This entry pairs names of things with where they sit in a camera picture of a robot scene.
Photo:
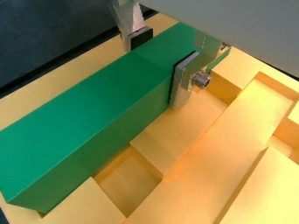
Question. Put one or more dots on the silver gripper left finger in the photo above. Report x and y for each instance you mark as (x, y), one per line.
(129, 20)

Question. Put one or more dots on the yellow slotted board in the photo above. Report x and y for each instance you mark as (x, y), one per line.
(212, 163)

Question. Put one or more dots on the green rectangular block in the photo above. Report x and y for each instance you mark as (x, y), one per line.
(53, 148)

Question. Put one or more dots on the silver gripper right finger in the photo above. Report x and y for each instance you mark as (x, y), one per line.
(190, 71)

